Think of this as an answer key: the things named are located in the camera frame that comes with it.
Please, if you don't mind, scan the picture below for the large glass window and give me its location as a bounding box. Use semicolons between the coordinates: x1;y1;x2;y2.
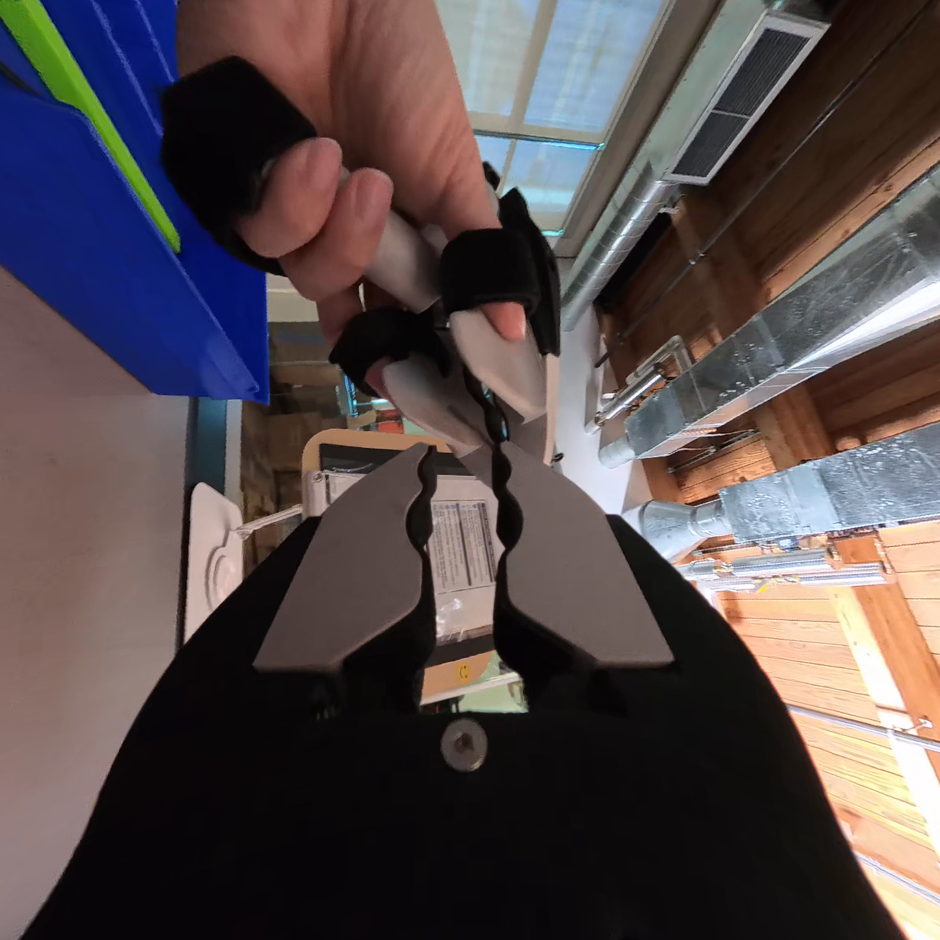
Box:
433;0;665;217

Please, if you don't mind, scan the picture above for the lime green plastic piece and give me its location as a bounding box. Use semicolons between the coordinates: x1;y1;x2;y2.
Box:
0;0;182;254

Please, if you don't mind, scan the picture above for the white tablet stand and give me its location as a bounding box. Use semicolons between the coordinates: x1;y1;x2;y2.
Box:
182;481;306;643

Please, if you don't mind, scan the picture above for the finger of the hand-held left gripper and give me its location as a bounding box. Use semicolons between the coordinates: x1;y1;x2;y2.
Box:
450;307;550;443
380;358;489;458

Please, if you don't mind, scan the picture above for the plastic-sleeved instruction sheet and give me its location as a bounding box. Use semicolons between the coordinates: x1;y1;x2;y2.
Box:
319;470;502;641

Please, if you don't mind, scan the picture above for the metal ceiling pipe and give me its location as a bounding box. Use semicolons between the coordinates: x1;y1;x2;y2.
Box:
679;547;900;592

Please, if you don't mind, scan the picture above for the round metal duct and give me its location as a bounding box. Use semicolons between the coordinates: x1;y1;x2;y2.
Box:
562;158;680;331

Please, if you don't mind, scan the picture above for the person's left hand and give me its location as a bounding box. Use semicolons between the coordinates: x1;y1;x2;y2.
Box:
176;0;531;399

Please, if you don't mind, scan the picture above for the white air conditioner unit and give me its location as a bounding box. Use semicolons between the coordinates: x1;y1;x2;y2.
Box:
657;0;834;186

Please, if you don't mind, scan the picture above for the blue plastic bin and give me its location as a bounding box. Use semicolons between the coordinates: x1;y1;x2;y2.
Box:
0;0;271;405

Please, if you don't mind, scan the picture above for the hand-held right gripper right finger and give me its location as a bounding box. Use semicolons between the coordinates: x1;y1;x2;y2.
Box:
493;443;675;699

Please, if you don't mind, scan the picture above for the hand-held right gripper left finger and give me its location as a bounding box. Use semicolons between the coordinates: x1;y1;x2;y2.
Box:
252;443;438;706

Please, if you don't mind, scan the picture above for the rectangular metal duct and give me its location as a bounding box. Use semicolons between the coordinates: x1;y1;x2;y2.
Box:
598;165;940;471
639;424;940;563

